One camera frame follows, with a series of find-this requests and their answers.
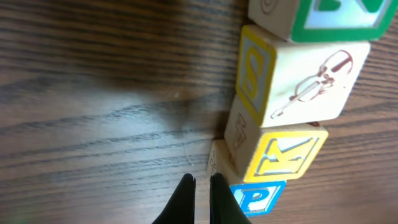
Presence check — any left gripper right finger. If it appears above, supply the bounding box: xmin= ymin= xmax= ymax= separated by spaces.
xmin=210 ymin=173 xmax=251 ymax=224

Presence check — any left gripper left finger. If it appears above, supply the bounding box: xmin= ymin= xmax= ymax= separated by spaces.
xmin=152 ymin=173 xmax=196 ymax=224

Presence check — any blue letter P block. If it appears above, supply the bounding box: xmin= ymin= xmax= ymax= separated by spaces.
xmin=207 ymin=139 xmax=286 ymax=217

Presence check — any yellow block cluster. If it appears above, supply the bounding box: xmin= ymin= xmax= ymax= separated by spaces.
xmin=224 ymin=95 xmax=328 ymax=182

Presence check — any white picture block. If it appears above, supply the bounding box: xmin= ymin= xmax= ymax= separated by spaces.
xmin=236 ymin=25 xmax=371 ymax=128

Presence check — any green letter Z block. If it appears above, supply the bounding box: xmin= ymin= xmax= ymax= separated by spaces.
xmin=248 ymin=0 xmax=397 ymax=43

